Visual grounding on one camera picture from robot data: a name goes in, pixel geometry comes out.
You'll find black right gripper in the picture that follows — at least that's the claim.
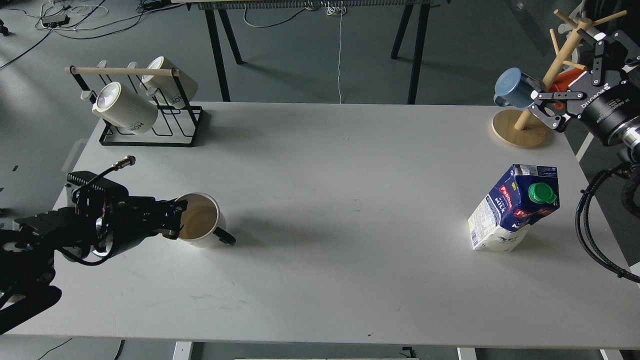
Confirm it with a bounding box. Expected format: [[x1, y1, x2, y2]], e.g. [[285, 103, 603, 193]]
[[529, 30, 640, 147]]

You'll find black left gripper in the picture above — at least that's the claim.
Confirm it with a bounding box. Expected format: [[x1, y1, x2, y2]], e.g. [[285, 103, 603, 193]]
[[66, 155, 189, 261]]

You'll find white smiley mug black handle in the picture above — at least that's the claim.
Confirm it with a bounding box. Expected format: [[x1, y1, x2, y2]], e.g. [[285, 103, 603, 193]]
[[174, 193, 237, 249]]

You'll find blue white milk carton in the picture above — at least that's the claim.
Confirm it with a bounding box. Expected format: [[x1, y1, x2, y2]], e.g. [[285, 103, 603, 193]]
[[467, 164, 560, 252]]

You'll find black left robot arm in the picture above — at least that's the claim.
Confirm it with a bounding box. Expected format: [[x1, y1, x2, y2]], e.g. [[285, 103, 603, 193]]
[[0, 155, 188, 334]]

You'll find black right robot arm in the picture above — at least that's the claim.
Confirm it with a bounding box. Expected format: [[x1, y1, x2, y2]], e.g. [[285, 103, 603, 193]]
[[529, 29, 640, 283]]

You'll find orange enamel mug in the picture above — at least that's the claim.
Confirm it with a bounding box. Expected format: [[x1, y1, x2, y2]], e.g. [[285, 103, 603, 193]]
[[548, 68, 585, 92]]

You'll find blue enamel mug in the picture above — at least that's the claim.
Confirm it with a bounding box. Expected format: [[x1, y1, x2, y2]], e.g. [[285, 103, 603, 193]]
[[493, 67, 544, 110]]

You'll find wooden mug tree stand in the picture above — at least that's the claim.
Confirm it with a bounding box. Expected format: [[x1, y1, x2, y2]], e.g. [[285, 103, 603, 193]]
[[491, 7, 629, 149]]

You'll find white ribbed mug front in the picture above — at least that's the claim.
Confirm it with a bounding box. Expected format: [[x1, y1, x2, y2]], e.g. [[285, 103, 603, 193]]
[[91, 81, 158, 135]]

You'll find white ribbed mug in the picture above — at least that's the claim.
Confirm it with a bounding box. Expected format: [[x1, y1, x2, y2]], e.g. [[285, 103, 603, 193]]
[[91, 81, 158, 135], [139, 70, 199, 110]]

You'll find white ribbed mug rear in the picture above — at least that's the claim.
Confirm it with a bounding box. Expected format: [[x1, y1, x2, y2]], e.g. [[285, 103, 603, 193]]
[[139, 70, 199, 110]]

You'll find black legged background table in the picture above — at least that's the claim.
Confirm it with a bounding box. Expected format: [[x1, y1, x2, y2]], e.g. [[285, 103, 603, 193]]
[[185, 0, 451, 105]]

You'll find black wire mug rack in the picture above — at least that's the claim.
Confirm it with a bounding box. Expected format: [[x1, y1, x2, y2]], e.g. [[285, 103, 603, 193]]
[[65, 60, 203, 148]]

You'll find floor cables and adapter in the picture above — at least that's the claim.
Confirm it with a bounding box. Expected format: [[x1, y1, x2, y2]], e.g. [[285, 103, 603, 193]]
[[0, 0, 173, 71]]

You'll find white hanging cable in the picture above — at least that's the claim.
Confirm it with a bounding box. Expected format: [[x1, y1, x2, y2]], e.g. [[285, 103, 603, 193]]
[[326, 2, 348, 104]]

